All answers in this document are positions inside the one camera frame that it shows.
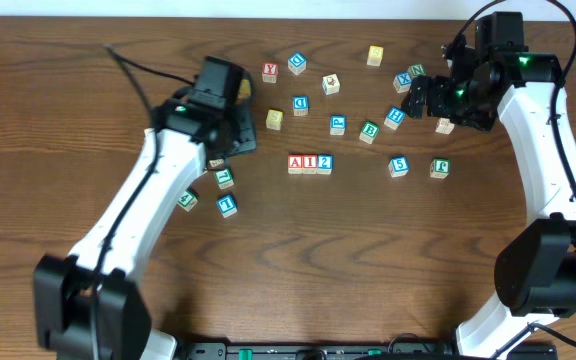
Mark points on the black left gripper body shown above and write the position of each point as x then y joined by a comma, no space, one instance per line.
237,134

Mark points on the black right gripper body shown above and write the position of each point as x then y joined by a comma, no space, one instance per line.
456,101

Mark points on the red A wooden block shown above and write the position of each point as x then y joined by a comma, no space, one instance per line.
295,164

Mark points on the red I wooden block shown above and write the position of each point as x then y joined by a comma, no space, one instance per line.
309,164

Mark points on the blue 2 wooden block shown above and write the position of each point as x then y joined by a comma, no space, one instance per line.
325,163

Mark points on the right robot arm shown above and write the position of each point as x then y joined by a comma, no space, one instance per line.
497,79

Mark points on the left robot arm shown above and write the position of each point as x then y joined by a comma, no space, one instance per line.
87,305

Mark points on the yellow O wooden block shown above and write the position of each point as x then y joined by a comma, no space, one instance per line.
245,91

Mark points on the plain animal wooden block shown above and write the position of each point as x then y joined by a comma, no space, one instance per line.
444,126

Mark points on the yellow K wooden block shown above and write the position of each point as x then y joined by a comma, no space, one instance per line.
216,163

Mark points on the yellow S wooden block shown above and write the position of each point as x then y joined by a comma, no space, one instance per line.
274,119

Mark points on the green N wooden block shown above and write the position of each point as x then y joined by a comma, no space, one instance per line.
416,70

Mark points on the red Y wooden block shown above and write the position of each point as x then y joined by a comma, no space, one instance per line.
270,72

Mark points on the blue X wooden block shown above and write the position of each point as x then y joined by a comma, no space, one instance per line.
402,82

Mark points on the green L wooden block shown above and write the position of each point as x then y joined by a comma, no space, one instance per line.
224,178

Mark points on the blue H wooden block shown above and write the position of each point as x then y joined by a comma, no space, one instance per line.
394,118

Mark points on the green J wooden block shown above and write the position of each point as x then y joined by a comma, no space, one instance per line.
440,168

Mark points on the blue D centre wooden block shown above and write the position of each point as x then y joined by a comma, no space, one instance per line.
300,105

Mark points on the blue d wooden block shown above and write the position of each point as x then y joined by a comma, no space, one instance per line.
297,63
300,105

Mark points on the blue D far wooden block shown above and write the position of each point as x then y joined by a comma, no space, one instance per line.
297,63

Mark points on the green 4 wooden block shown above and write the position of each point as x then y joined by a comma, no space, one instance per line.
187,200

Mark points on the blue T wooden block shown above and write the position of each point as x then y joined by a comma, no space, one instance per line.
227,206

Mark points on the yellow far wooden block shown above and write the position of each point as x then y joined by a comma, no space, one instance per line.
375,56

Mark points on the blue 5 wooden block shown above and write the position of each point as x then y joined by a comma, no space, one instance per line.
398,166

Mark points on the green B wooden block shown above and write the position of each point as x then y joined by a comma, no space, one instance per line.
369,132

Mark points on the plain picture wooden block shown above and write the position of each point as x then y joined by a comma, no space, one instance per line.
330,84

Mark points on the blue P wooden block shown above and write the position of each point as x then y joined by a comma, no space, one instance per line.
338,125

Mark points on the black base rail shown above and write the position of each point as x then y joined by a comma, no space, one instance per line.
402,349

